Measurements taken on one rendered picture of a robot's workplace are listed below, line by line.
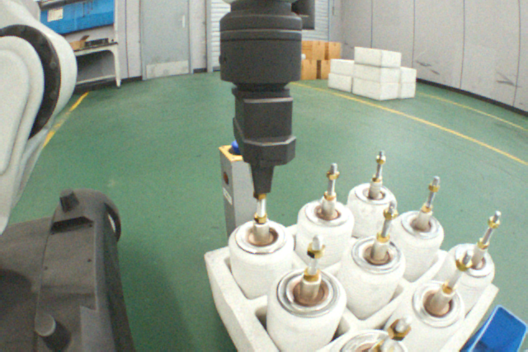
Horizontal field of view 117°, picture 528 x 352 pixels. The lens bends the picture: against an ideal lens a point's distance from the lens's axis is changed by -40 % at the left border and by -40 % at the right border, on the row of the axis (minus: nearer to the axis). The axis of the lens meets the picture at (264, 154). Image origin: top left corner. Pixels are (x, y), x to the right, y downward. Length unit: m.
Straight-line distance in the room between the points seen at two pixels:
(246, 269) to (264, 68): 0.26
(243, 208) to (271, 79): 0.33
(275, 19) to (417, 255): 0.39
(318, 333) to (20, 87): 0.41
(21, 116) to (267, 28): 0.27
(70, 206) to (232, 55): 0.50
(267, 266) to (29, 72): 0.37
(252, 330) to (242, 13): 0.37
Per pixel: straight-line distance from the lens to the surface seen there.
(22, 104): 0.31
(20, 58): 0.31
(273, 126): 0.27
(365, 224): 0.50
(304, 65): 3.94
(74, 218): 0.61
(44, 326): 0.38
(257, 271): 0.38
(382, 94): 2.93
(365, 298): 0.39
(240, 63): 0.26
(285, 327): 0.32
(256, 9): 0.26
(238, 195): 0.51
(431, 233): 0.46
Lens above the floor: 0.51
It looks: 24 degrees down
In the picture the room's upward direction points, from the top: straight up
